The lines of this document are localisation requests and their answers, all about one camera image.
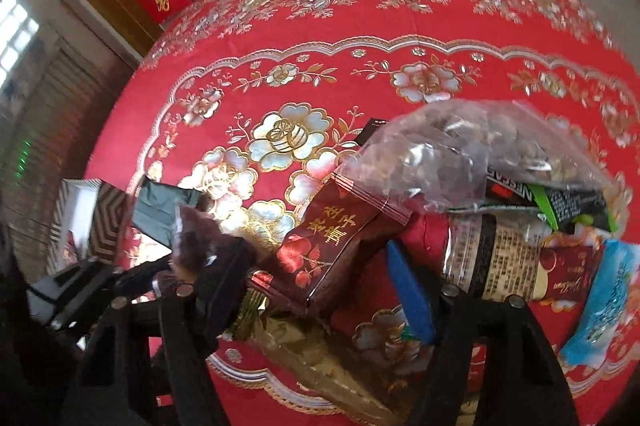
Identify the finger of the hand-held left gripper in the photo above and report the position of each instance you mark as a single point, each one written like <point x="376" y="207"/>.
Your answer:
<point x="145" y="277"/>

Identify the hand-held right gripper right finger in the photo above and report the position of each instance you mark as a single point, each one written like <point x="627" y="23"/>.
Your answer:
<point x="410" y="296"/>

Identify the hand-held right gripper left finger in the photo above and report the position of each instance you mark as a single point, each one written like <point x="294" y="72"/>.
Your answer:
<point x="222" y="278"/>

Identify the clear dried fruit packet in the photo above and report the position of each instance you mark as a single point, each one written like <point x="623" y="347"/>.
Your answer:
<point x="195" y="241"/>

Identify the striped box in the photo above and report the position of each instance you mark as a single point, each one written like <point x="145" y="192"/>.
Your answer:
<point x="107" y="226"/>

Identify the dark green packet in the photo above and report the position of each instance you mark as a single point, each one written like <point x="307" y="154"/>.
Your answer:
<point x="160" y="211"/>

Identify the clear brown cake packet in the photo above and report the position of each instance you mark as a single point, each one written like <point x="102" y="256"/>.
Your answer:
<point x="480" y="256"/>

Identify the dark red tea packet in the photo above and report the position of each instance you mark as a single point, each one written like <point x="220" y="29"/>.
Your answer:
<point x="330" y="246"/>

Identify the gold brown snack packet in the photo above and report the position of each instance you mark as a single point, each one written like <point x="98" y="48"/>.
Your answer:
<point x="300" y="356"/>

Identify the black coffee stick packet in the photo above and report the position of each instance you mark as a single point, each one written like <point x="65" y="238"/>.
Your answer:
<point x="510" y="191"/>

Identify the clear bag of sunflower seeds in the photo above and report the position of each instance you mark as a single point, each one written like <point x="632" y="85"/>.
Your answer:
<point x="450" y="145"/>

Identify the grey slatted panel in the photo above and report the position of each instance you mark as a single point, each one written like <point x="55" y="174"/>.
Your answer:
<point x="65" y="115"/>

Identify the green black snack packet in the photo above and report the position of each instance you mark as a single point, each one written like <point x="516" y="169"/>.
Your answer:
<point x="575" y="206"/>

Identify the blue white snack packet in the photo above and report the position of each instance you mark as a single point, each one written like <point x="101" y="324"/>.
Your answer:
<point x="605" y="306"/>

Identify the window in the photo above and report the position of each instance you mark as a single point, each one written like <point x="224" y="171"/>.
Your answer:
<point x="15" y="30"/>

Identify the red floral tablecloth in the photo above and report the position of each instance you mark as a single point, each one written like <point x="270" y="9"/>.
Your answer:
<point x="350" y="23"/>

